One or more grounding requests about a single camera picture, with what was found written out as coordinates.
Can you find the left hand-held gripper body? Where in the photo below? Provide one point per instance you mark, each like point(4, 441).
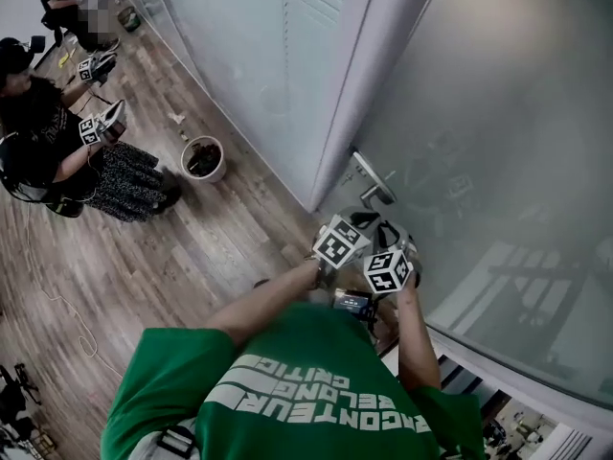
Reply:
point(340, 242)

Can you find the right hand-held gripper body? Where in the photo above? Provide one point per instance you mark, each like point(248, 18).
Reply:
point(388, 271)

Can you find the frosted glass door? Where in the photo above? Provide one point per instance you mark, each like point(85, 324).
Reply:
point(503, 113)

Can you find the person's right forearm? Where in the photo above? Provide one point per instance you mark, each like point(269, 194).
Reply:
point(416, 338)

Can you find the person's left forearm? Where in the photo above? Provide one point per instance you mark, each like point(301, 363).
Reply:
point(258, 309)

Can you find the small black monitor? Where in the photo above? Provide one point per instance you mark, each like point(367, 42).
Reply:
point(353, 301)

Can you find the person in green shirt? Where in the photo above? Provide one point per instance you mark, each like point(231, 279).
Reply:
point(297, 391)

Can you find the white flowerpot with soil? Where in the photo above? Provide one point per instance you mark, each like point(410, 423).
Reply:
point(203, 158)

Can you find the crumpled paper scrap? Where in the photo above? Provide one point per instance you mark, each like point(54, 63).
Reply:
point(177, 118)

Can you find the green plant pot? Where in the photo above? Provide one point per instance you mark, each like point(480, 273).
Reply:
point(129, 21)

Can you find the pile of black equipment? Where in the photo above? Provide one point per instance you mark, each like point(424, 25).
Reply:
point(14, 400)

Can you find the glass wall panel with blinds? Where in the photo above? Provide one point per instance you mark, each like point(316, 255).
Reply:
point(249, 41)

